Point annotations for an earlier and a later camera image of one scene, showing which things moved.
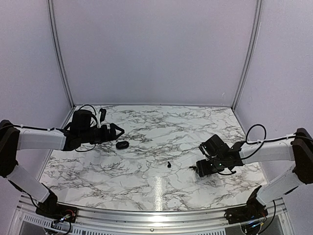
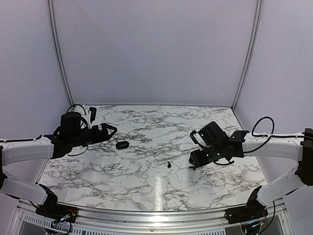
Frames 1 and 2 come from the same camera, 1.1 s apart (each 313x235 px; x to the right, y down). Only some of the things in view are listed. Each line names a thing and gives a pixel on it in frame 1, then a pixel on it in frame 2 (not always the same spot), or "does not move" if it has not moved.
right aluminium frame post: (251, 53) does not move
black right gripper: (202, 170) to (198, 161)
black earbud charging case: (122, 145) does not move
